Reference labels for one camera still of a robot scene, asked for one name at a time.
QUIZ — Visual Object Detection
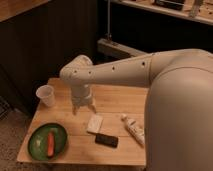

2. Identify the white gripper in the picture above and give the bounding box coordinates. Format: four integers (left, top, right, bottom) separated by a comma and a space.
71, 85, 97, 115

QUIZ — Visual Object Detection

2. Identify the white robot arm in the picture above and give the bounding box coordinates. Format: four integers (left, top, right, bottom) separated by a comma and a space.
60, 49, 213, 171

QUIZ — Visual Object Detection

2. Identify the white rectangular sponge block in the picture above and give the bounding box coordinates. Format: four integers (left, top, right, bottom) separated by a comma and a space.
87, 114, 103, 134

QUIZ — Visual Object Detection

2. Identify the translucent plastic cup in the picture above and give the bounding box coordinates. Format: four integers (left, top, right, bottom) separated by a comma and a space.
36, 85, 55, 107

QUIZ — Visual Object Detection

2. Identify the black phone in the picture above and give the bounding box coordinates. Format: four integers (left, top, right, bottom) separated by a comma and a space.
95, 133, 118, 148

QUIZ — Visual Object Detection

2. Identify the wooden folding table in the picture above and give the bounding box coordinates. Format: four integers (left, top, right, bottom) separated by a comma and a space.
16, 77, 149, 168

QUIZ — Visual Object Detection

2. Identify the orange carrot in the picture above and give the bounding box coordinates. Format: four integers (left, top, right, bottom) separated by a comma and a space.
47, 132, 54, 157

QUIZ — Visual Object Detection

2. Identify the green plate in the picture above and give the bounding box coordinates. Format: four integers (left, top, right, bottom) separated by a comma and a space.
28, 123, 67, 161

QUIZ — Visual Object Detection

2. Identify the white tube bottle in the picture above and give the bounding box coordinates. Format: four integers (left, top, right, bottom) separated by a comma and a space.
121, 114, 145, 147

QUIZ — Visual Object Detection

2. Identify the metal vertical pole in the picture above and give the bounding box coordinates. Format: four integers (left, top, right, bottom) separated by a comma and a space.
107, 0, 111, 41

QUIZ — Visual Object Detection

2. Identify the wooden shelf with items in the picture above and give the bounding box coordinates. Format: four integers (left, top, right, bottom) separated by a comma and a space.
112, 0, 213, 26

